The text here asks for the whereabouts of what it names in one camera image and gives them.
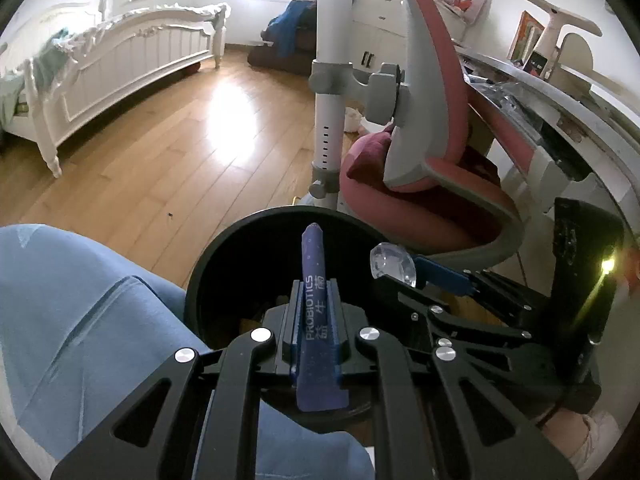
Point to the grey white study desk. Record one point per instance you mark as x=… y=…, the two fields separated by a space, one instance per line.
x=590 y=110

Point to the black card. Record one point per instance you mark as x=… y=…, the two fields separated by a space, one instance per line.
x=537 y=64

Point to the green white bedding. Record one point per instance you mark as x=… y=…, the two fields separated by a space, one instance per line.
x=50 y=47

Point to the white desk lamp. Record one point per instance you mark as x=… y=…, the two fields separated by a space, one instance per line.
x=555 y=20

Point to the clear plastic cup piece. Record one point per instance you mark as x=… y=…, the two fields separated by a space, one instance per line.
x=392 y=262

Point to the orange green picture book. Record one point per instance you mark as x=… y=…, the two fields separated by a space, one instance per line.
x=525 y=35

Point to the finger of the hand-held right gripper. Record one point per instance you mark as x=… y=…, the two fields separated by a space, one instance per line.
x=442 y=274
x=400 y=310

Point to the person's blue trouser leg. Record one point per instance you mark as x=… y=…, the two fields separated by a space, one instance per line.
x=75 y=310

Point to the white crumpled bag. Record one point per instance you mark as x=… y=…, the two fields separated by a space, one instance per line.
x=362 y=121

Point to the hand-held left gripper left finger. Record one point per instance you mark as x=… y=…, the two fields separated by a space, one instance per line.
x=291 y=340

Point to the white desk leg column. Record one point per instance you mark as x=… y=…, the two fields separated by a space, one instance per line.
x=330 y=130

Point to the blue stick sachet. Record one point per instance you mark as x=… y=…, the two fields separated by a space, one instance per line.
x=315 y=270

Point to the white arched desk panel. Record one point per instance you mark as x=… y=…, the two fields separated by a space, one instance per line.
x=577 y=52

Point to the pink grey desk chair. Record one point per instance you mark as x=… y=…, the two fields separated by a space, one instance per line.
x=435 y=60

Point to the photo canvas print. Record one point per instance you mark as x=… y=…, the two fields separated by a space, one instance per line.
x=462 y=0

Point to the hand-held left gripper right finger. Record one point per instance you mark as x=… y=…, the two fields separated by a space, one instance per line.
x=336 y=335

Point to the clear plastic wrappers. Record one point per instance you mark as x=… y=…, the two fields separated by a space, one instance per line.
x=505 y=97

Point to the black round trash bin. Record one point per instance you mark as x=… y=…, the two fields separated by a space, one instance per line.
x=250 y=260

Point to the white wooden bed frame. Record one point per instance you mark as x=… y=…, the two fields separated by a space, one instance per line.
x=130 y=55

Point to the dark red cushion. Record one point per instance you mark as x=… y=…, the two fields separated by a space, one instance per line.
x=370 y=155

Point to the blue clothing pile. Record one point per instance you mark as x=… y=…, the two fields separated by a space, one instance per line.
x=295 y=25

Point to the white cabinet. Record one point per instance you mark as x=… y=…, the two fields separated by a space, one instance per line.
x=380 y=25

